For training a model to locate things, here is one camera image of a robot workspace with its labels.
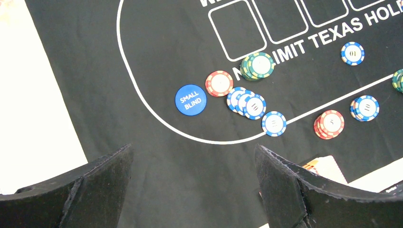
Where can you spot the black poker table mat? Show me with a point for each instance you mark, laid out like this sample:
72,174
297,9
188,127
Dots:
120,63

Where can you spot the red chips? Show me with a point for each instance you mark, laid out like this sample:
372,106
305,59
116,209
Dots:
219,83

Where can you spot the green poker chip stack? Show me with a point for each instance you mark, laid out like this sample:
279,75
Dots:
397,80

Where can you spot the red poker chip stack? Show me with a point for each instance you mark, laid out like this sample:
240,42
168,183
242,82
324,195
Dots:
329,124

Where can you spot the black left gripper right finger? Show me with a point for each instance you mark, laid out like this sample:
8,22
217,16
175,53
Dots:
294,197

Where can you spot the blue chips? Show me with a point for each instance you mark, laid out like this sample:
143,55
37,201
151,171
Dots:
254,107

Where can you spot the green chips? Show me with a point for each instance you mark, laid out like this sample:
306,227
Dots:
257,66

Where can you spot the blue poker chip stack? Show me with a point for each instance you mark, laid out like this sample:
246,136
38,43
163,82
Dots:
364,108

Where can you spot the blue small blind button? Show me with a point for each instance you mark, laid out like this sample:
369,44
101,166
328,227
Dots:
190,100

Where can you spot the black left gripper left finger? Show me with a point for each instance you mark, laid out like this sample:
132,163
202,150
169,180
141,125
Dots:
90,196

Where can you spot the lone blue chip mid-table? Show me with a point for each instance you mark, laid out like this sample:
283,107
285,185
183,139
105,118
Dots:
352,53

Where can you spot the red playing card box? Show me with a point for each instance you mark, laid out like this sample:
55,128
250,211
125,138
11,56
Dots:
326,167

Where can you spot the aluminium mounting rail frame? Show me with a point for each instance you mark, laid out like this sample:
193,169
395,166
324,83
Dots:
396,189

